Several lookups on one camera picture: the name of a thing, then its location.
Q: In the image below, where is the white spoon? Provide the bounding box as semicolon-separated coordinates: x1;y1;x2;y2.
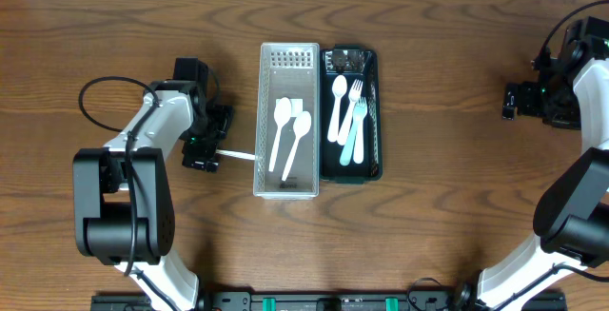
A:
327;74;347;143
282;111;312;182
268;97;292;172
216;149;256;161

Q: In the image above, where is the white fork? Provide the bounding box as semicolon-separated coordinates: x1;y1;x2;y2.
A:
338;79;363;146
353;115;365;164

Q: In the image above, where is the pale blue plastic fork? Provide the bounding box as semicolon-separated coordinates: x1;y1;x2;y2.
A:
340;97;367;166

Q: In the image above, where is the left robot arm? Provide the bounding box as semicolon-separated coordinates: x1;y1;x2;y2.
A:
72;57;234;310

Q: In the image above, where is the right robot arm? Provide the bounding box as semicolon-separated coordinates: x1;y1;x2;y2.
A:
453;17;608;310

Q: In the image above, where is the clear plastic basket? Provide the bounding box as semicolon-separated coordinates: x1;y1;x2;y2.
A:
253;43;321;200

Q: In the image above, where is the black plastic basket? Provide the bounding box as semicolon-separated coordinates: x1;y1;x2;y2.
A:
319;45;383;184

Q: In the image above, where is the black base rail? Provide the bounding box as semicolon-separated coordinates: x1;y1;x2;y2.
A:
89;290;568;311

